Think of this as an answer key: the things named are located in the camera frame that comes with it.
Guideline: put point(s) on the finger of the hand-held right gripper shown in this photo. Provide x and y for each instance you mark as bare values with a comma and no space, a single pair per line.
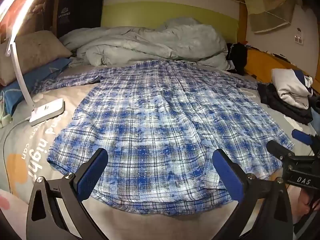
275,147
301,136

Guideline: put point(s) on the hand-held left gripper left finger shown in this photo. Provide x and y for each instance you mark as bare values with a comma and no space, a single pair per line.
93,170

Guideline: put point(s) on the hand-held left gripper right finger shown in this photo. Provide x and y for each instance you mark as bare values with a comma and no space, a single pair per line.
228,175

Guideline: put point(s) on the blue plaid shirt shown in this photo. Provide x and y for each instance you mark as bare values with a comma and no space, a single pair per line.
150,117

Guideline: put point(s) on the person's right hand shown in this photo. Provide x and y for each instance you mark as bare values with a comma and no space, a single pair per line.
303,201

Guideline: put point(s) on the black folded jacket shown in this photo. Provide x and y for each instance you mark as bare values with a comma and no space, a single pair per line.
280,102

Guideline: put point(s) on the white folded hoodie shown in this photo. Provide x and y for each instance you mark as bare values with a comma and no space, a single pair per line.
287,87

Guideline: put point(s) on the white desk lamp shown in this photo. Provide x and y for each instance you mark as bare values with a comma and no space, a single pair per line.
47,110

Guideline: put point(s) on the black garment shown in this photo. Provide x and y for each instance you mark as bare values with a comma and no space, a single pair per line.
237,55

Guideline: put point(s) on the white charger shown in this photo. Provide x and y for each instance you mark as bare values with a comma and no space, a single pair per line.
5,120

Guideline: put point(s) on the blue pillow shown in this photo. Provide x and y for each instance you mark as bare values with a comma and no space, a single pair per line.
37,76

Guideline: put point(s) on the pale net fabric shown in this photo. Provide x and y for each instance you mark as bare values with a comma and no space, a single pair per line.
270,15

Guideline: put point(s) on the beige pillow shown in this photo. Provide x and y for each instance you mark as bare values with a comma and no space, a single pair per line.
32,52

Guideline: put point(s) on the light grey duvet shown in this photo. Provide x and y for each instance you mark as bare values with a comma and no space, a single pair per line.
150,42

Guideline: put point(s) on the black bag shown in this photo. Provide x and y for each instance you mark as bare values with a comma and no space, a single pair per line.
75,12

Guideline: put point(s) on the green headboard panel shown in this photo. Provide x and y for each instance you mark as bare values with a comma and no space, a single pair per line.
150,11

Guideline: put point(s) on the wall socket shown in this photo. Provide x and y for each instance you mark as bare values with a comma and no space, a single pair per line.
298,37

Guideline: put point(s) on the wooden bed frame post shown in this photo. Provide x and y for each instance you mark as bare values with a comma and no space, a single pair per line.
242,22

